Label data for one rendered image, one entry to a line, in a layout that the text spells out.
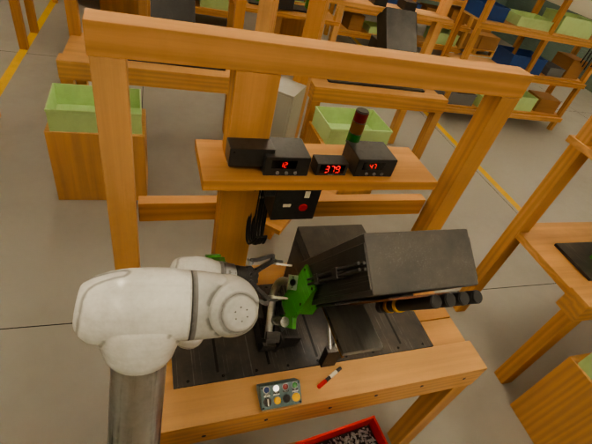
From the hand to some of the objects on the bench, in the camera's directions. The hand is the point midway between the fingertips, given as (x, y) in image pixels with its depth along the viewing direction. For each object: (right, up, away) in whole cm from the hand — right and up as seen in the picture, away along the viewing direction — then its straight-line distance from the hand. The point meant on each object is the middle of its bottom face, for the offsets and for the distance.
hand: (284, 281), depth 147 cm
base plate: (+7, -22, +26) cm, 35 cm away
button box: (-3, -44, 0) cm, 44 cm away
